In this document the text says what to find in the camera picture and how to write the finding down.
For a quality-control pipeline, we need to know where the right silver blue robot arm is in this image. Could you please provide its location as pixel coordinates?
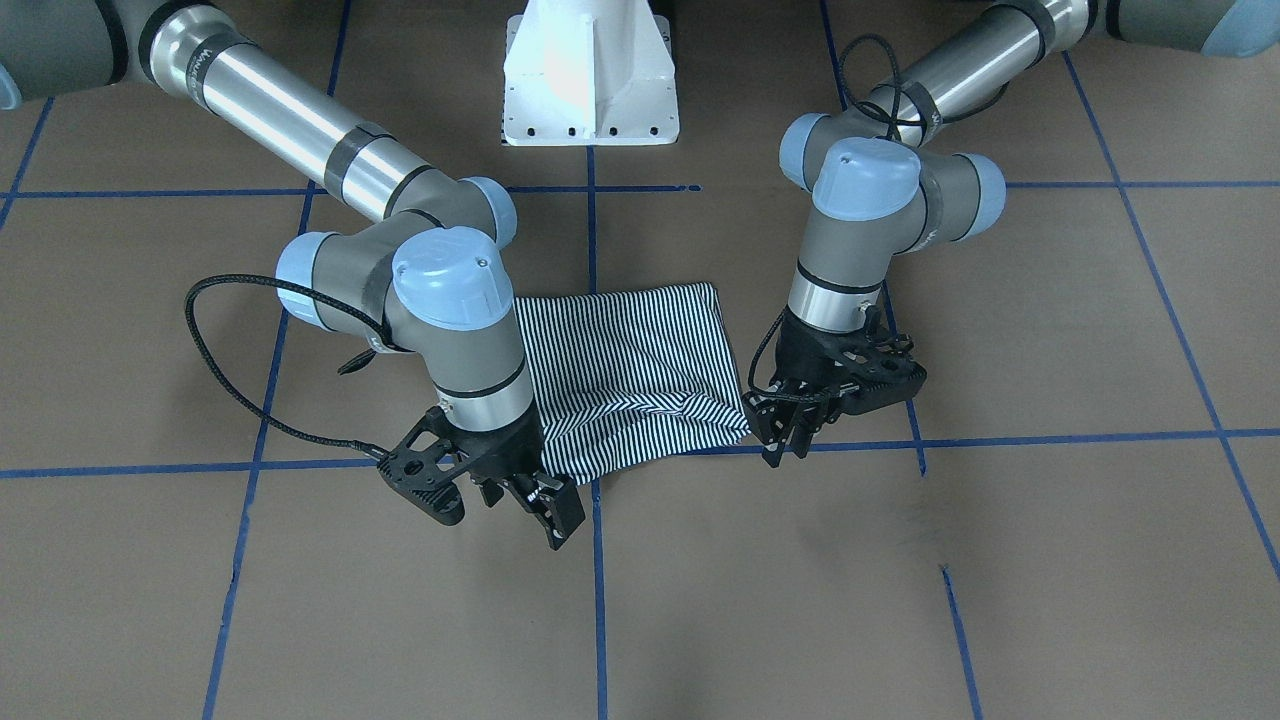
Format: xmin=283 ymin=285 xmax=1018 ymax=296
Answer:
xmin=1 ymin=1 xmax=585 ymax=550

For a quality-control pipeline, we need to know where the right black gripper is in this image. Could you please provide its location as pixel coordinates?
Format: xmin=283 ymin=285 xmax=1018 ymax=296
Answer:
xmin=440 ymin=405 xmax=585 ymax=551

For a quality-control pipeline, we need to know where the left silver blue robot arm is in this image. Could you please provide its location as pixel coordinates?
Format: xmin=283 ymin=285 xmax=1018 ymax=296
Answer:
xmin=742 ymin=1 xmax=1277 ymax=468

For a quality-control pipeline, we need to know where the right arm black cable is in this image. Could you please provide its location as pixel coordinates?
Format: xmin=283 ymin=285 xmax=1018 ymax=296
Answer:
xmin=184 ymin=275 xmax=401 ymax=461

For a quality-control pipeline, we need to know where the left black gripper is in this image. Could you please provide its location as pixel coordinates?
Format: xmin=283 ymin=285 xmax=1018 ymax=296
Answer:
xmin=744 ymin=310 xmax=867 ymax=468

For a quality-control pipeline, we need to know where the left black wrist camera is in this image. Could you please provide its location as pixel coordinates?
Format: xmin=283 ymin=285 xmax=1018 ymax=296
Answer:
xmin=838 ymin=328 xmax=927 ymax=416

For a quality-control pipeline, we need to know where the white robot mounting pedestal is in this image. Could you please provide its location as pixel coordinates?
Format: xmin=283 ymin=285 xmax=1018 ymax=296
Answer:
xmin=500 ymin=1 xmax=681 ymax=147

